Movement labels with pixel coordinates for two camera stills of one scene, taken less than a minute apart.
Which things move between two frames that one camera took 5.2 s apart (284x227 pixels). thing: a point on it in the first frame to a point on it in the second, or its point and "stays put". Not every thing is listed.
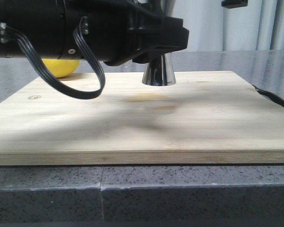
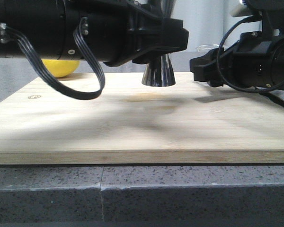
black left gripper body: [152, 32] stays put
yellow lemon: [62, 68] stays put
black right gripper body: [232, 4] to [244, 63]
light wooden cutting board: [209, 118] stays put
